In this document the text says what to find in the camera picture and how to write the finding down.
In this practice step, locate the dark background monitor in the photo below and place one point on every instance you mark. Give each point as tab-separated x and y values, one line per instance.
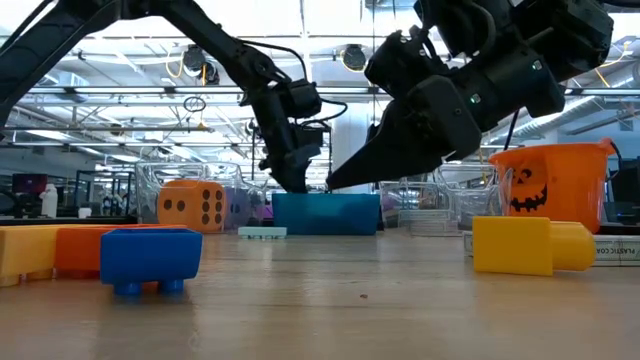
30	184

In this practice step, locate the yellow peg block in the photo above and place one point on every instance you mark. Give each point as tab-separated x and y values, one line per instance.
520	247

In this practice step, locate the purple foam die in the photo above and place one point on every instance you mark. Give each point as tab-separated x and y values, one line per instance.
237	207

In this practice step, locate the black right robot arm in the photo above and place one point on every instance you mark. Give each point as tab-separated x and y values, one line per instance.
575	35

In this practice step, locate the dark blue small brick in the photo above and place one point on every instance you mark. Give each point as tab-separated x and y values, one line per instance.
150	260

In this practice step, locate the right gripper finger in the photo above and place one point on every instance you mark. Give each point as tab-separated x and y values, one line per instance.
420	135

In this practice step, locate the long ceiling light rail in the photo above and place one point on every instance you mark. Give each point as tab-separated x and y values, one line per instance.
150	91

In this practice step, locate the plastic coated card box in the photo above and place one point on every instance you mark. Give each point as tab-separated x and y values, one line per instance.
620	251

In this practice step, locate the white bottle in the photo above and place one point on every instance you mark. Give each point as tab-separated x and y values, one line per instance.
49	197

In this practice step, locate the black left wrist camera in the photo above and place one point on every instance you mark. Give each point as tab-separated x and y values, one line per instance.
302	97

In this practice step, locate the teal plastic bin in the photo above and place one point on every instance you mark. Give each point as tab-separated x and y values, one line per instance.
325	215

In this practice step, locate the mint green tile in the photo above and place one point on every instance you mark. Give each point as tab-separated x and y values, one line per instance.
262	232

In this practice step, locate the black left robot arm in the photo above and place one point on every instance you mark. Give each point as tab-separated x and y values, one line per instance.
210	35

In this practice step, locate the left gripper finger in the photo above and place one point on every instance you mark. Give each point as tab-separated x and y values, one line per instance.
297	172

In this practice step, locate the black stand frame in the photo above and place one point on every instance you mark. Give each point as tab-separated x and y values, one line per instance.
330	170

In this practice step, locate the orange foam die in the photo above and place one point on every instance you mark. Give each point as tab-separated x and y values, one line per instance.
192	206

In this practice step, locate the orange pumpkin bucket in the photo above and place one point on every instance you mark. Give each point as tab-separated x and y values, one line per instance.
565	190

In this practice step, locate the orange-red toy brick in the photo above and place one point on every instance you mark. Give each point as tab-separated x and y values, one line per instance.
80	250

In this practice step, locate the white building column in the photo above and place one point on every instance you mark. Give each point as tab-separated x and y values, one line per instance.
347	137

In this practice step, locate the dark laptop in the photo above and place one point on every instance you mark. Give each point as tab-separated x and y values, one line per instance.
625	200

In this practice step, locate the yellow-orange brick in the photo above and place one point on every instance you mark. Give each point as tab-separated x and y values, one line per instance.
25	250

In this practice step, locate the black table frame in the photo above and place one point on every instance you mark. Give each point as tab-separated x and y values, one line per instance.
620	230

